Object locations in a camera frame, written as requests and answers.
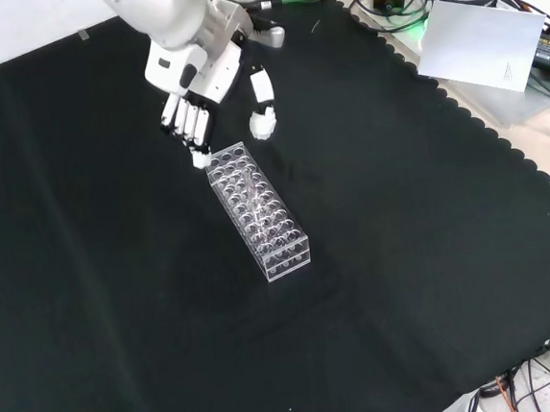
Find black bench cloth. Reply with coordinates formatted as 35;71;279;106
0;0;550;412

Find clear plastic test tube rack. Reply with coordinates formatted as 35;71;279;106
202;136;315;288

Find grey mounting plate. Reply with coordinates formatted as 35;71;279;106
347;0;550;142

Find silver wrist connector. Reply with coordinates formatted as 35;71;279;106
248;23;288;52

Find clear glass test tube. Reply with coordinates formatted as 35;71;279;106
241;166;264;229

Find thin orange floor cable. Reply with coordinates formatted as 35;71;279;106
494;370;522;412

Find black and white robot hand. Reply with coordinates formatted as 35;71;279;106
141;26;283;175

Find pale white board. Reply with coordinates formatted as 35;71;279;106
411;0;550;103

